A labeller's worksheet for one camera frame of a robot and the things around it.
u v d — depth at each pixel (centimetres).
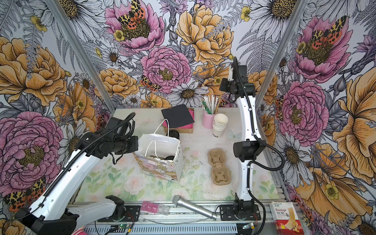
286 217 70
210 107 103
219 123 92
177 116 113
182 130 104
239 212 67
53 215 38
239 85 59
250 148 57
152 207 75
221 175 85
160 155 86
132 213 73
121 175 87
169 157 77
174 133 104
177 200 75
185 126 106
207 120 102
